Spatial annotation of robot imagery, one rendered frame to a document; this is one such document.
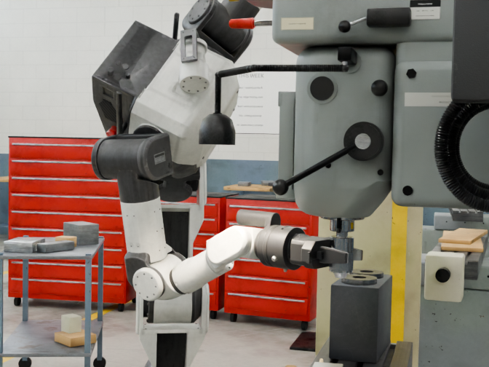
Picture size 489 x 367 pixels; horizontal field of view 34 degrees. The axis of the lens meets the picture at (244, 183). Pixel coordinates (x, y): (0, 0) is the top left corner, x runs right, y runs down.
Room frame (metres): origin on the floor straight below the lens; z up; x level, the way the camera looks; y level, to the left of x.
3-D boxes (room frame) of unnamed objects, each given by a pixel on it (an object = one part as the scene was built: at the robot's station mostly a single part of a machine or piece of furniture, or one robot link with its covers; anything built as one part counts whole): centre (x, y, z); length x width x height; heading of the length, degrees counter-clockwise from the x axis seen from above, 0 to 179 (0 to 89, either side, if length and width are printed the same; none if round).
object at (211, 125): (1.58, 0.06, 1.47); 0.07 x 0.07 x 0.06
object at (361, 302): (2.06, -0.31, 1.01); 0.22 x 0.12 x 0.20; 161
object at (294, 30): (1.55, -0.23, 1.68); 0.34 x 0.24 x 0.10; 75
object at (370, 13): (1.41, -0.22, 1.66); 0.12 x 0.04 x 0.04; 75
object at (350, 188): (1.56, -0.20, 1.47); 0.21 x 0.19 x 0.32; 165
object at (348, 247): (1.56, -0.19, 1.23); 0.05 x 0.05 x 0.06
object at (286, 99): (1.59, -0.09, 1.44); 0.04 x 0.04 x 0.21; 75
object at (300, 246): (1.62, -0.12, 1.23); 0.13 x 0.12 x 0.10; 141
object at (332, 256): (1.54, -0.17, 1.23); 0.06 x 0.02 x 0.03; 51
